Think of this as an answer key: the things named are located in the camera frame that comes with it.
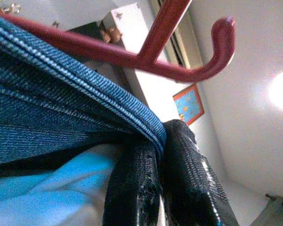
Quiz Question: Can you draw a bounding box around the red plastic hanger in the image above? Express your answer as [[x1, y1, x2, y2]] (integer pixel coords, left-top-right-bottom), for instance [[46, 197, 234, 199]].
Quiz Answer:
[[0, 0, 236, 83]]

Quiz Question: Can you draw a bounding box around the round ceiling light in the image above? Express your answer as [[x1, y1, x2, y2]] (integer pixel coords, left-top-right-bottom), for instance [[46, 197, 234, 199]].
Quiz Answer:
[[267, 69, 283, 114]]

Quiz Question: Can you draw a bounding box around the framed blue picture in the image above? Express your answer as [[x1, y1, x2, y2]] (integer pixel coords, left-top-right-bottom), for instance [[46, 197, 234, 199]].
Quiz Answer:
[[172, 83, 205, 127]]

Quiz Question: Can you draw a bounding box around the blue denim garment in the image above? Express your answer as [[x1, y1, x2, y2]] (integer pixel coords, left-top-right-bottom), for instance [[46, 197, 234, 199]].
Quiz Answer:
[[0, 13, 167, 226]]

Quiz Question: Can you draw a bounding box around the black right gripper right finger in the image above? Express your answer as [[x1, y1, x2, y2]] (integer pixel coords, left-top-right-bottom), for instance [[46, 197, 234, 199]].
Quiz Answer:
[[160, 119, 239, 226]]

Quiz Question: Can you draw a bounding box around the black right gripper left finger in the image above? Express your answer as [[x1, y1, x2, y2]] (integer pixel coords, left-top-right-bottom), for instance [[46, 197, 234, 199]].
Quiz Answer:
[[103, 141, 163, 226]]

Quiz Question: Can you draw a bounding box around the white wall air conditioner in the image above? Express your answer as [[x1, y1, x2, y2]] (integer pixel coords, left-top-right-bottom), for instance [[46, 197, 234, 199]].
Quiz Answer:
[[153, 0, 204, 69]]

